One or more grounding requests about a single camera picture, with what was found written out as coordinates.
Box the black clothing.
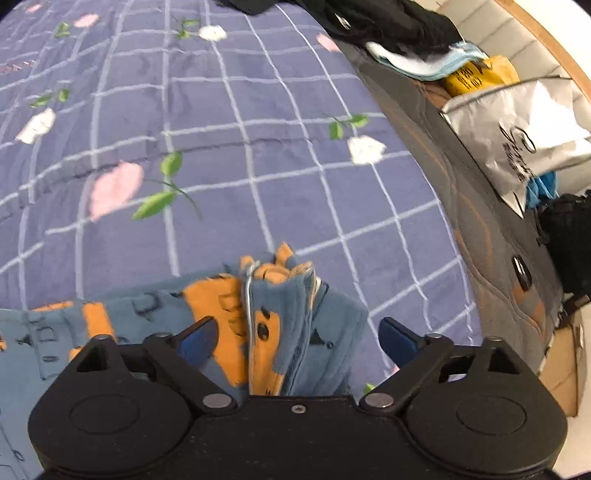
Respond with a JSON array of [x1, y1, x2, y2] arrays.
[[217, 0, 462, 56]]

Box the black bag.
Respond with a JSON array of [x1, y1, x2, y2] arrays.
[[538, 189, 591, 315]]

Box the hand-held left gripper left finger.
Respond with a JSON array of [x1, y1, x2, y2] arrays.
[[65, 316, 234, 414]]

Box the padded wooden headboard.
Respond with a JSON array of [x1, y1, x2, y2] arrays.
[[434, 0, 591, 125]]

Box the blue cloth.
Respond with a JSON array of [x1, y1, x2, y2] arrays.
[[526, 172, 559, 210]]

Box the blue pants with orange print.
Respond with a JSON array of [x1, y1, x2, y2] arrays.
[[0, 242, 370, 480]]

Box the dark grey mattress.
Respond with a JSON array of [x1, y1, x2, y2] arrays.
[[332, 39, 566, 374]]

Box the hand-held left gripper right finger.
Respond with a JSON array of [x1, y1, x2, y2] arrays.
[[359, 316, 539, 414]]

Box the silver plastic bag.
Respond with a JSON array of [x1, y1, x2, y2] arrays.
[[441, 76, 591, 217]]

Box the light blue towel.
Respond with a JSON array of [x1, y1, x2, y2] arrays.
[[367, 41, 488, 81]]

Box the yellow bag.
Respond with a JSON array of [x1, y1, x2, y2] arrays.
[[441, 55, 520, 97]]

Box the purple checked floral blanket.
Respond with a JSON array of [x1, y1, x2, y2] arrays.
[[0, 0, 483, 402]]

